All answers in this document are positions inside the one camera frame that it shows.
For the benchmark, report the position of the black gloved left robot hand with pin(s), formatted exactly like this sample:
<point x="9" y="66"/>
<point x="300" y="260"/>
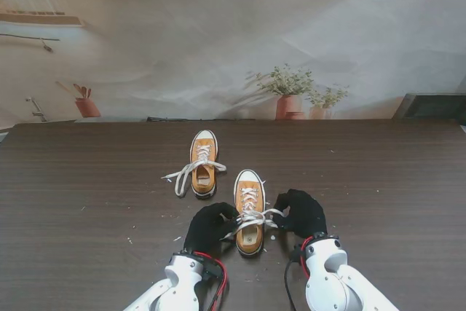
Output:
<point x="207" y="227"/>

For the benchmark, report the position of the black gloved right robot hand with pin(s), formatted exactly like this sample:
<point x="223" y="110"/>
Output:
<point x="306" y="216"/>

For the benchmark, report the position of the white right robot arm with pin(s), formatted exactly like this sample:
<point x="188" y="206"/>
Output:
<point x="335" y="278"/>

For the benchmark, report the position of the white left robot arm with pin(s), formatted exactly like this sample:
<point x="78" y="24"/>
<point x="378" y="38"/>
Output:
<point x="171" y="285"/>

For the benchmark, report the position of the black right wrist box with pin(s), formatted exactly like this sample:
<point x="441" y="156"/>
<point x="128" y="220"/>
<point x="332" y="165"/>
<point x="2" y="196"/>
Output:
<point x="295" y="254"/>

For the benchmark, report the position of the black wrist box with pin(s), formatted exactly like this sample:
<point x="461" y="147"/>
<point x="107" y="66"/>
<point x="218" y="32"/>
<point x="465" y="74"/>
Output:
<point x="295" y="254"/>
<point x="212" y="272"/>

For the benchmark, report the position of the black left wrist box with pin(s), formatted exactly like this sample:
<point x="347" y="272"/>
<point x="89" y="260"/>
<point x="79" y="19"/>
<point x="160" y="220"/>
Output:
<point x="212" y="272"/>

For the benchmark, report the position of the printed kitchen backdrop cloth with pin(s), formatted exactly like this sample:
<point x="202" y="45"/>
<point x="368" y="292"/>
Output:
<point x="218" y="34"/>

